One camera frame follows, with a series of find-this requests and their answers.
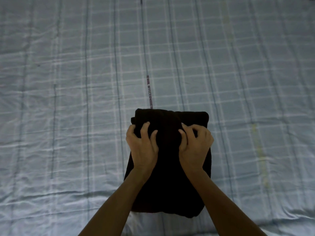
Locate bed with pale checked sheet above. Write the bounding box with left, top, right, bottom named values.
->
left=0, top=0, right=315, bottom=236

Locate person's right hand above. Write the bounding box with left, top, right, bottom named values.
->
left=178, top=123, right=215, bottom=171

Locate person's left hand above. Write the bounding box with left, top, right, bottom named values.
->
left=126, top=121, right=159, bottom=171

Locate person's right forearm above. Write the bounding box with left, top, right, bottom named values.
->
left=187, top=168, right=268, bottom=236

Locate person's left forearm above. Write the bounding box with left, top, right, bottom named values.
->
left=78, top=167, right=154, bottom=236

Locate dark brown sweater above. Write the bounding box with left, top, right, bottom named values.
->
left=124, top=108, right=212, bottom=218

